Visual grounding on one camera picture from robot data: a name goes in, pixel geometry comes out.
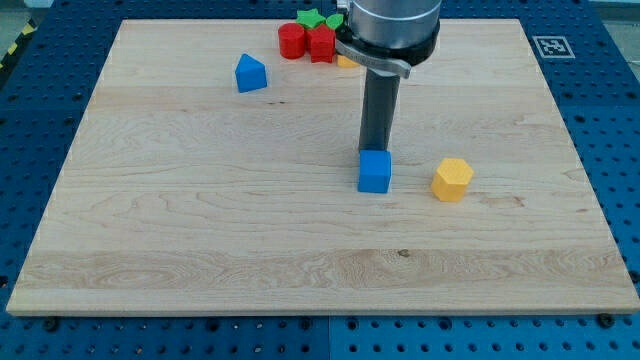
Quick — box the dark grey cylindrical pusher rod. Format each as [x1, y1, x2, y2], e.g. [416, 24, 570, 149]
[359, 69, 400, 151]

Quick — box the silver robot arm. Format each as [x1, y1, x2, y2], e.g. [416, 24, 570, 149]
[335, 0, 442, 151]

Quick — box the yellow block behind arm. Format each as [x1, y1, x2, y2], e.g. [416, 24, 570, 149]
[336, 54, 359, 68]

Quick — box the blue triangle block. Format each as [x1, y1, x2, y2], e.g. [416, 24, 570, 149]
[235, 53, 268, 93]

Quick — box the light wooden board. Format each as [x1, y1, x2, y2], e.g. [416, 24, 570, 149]
[7, 19, 639, 317]

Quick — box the blue cube block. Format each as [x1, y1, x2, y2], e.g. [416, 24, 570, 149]
[357, 150, 392, 194]

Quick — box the red star block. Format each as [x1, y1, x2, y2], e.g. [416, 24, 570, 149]
[306, 24, 335, 63]

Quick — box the green round block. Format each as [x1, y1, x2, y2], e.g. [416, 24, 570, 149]
[325, 13, 344, 30]

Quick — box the green star block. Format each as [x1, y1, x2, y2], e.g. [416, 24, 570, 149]
[296, 8, 326, 29]

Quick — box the red cylinder block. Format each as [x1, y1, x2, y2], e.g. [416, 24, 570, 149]
[277, 22, 306, 60]

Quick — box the yellow hexagon block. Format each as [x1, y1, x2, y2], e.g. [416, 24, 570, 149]
[431, 158, 474, 202]

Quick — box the white fiducial marker tag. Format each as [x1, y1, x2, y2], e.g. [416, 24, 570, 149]
[533, 35, 575, 59]

